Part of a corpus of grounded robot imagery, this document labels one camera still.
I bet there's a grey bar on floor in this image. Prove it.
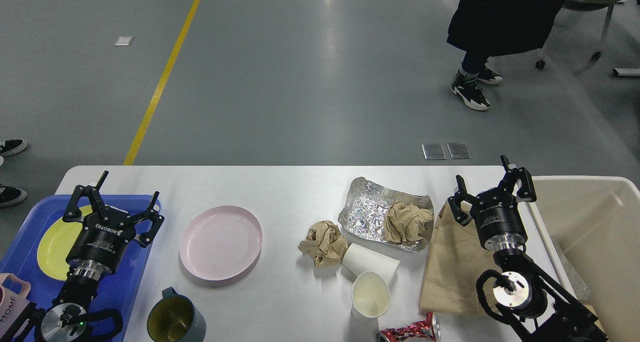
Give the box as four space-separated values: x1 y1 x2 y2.
612 67 640 78

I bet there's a dark teal HOME mug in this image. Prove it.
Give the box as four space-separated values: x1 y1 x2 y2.
146 287 207 341

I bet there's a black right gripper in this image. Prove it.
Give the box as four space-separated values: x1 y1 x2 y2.
447 155 537 252

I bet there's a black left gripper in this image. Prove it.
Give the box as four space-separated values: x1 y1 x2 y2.
62 170 165 278

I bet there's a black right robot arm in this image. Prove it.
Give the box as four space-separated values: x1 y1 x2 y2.
447 155 608 341

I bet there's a left metal floor plate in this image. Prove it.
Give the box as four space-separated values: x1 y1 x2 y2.
422 143 447 160

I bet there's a right metal floor plate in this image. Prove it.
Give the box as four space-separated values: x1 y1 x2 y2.
446 143 473 159

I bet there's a crumpled brown paper on foil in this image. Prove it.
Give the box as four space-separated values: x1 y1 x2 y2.
383 201 434 244

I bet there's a crumpled brown paper ball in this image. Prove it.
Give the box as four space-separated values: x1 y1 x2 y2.
298 220 349 267

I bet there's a pink plate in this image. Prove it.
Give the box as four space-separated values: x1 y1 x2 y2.
179 205 263 282

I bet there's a yellow-green plate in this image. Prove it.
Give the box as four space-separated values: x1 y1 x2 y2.
36 210 83 282

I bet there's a crumpled aluminium foil sheet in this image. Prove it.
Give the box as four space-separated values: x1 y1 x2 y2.
338 176 434 252

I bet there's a pink HOME mug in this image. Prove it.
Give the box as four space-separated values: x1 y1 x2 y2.
0 273 31 341

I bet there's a black sneaker lower left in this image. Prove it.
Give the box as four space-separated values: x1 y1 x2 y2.
0 185 28 209

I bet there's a beige plastic bin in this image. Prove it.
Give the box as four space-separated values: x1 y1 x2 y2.
529 176 640 341

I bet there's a white paper cup lying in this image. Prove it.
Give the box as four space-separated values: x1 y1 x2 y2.
342 243 400 286

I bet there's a blue plastic tray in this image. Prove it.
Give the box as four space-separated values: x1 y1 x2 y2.
0 195 152 341

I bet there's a crushed red can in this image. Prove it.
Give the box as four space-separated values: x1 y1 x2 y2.
374 312 442 341

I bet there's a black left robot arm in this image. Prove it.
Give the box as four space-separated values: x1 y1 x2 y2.
1 172 165 341

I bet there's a person in black coat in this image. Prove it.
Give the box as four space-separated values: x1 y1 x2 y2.
446 0 566 111

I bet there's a metal floor plate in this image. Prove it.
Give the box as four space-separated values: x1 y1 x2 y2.
422 143 447 160
446 143 473 159

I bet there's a brown paper bag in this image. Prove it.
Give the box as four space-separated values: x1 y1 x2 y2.
418 203 498 316

